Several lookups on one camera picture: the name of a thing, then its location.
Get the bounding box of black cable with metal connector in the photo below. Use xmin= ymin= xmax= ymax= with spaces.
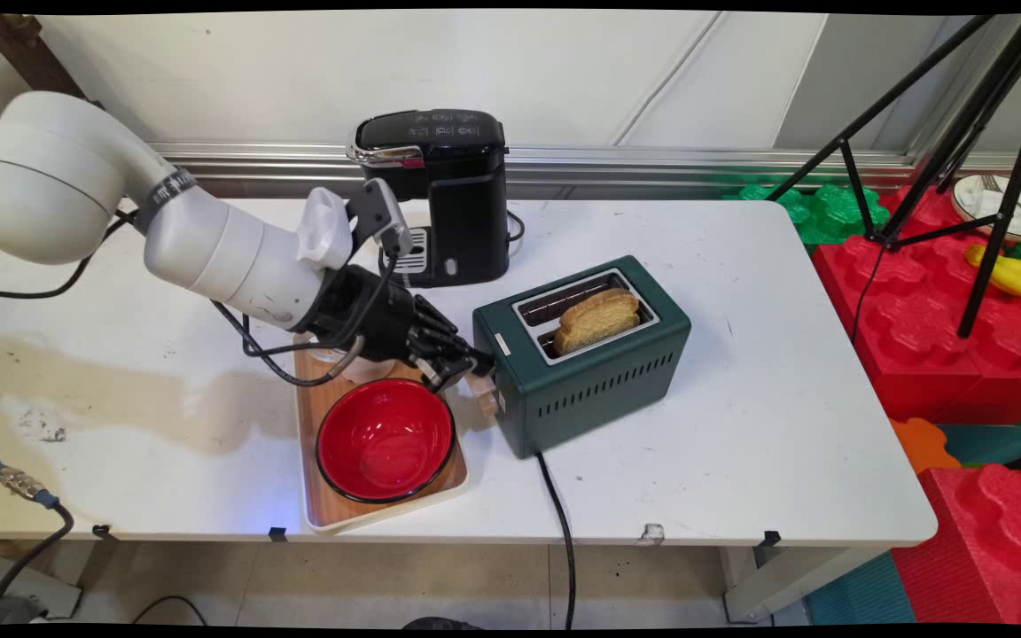
xmin=0 ymin=449 xmax=76 ymax=623

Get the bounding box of red bowl with black rim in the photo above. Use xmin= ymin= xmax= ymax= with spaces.
xmin=316 ymin=378 xmax=457 ymax=505

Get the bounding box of toast bread slice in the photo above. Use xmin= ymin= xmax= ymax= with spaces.
xmin=553 ymin=287 xmax=643 ymax=356

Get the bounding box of black toaster power cable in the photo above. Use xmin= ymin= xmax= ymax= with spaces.
xmin=534 ymin=451 xmax=578 ymax=630

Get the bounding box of black robot wrist cable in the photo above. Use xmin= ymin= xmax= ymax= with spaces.
xmin=0 ymin=207 xmax=407 ymax=389

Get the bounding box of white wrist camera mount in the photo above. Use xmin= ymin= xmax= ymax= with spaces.
xmin=295 ymin=187 xmax=355 ymax=272

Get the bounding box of black coffee machine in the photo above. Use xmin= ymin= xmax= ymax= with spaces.
xmin=346 ymin=108 xmax=511 ymax=290

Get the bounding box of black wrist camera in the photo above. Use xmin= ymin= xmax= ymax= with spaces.
xmin=346 ymin=176 xmax=415 ymax=260

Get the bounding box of aluminium wall rail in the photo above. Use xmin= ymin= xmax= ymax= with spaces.
xmin=147 ymin=140 xmax=1021 ymax=192

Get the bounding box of green foam block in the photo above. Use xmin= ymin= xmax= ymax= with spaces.
xmin=723 ymin=181 xmax=893 ymax=246

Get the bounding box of small red foam block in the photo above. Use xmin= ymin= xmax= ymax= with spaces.
xmin=891 ymin=464 xmax=1021 ymax=626

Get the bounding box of white enamel mug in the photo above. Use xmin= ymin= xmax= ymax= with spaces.
xmin=308 ymin=347 xmax=400 ymax=386

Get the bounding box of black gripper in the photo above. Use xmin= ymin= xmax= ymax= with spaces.
xmin=305 ymin=263 xmax=495 ymax=393

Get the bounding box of orange foam piece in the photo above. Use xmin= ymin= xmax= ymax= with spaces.
xmin=889 ymin=416 xmax=964 ymax=476

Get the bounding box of metal fork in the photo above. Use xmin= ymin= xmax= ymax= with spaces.
xmin=979 ymin=175 xmax=1021 ymax=236

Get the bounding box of white table leg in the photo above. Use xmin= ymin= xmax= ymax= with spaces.
xmin=721 ymin=544 xmax=894 ymax=626

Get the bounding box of black camera tripod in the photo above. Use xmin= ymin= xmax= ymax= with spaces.
xmin=766 ymin=12 xmax=1021 ymax=339

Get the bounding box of blue foam mat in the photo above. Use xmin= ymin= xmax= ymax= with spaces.
xmin=806 ymin=551 xmax=919 ymax=626

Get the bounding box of wooden serving tray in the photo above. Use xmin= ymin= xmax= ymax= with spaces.
xmin=292 ymin=332 xmax=469 ymax=533

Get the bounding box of yellow toy banana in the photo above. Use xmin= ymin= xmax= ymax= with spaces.
xmin=964 ymin=244 xmax=1021 ymax=307

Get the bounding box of dark green toaster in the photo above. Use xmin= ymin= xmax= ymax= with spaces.
xmin=472 ymin=255 xmax=693 ymax=460

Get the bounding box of wooden frame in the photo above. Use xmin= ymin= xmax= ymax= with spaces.
xmin=0 ymin=12 xmax=88 ymax=100

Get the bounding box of white bowl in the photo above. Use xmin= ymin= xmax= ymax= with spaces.
xmin=951 ymin=174 xmax=1021 ymax=245

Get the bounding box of large red foam block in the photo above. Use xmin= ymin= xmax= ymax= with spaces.
xmin=811 ymin=182 xmax=1021 ymax=427

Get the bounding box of teal foam mat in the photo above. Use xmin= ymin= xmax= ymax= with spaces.
xmin=939 ymin=402 xmax=1021 ymax=471

